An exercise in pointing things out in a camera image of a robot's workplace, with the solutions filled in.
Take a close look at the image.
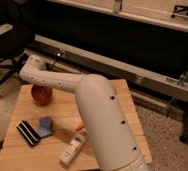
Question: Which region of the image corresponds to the red ceramic bowl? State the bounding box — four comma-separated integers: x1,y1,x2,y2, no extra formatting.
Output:
31,85,53,105

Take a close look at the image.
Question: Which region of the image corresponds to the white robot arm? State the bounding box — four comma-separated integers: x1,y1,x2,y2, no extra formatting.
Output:
19,55,150,171

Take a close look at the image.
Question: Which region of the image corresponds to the orange carrot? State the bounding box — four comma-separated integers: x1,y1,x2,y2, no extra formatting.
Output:
76,123,84,131

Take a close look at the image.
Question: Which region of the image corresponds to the wooden table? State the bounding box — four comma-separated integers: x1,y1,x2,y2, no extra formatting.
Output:
0,80,152,171

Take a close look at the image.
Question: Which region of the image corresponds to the white plastic bottle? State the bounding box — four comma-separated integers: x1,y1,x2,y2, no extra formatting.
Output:
59,132,86,166

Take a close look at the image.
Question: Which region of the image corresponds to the black white striped eraser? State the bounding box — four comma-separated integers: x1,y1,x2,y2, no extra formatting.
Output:
17,120,40,147

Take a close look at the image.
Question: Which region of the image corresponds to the black office chair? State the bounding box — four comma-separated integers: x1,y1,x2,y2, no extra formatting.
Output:
0,23,35,86

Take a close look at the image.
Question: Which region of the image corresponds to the grey metal floor rail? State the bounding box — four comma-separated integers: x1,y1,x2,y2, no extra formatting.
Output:
28,35,188,102

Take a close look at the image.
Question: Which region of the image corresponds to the black cable on floor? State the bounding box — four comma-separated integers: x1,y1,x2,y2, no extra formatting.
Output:
45,52,63,73

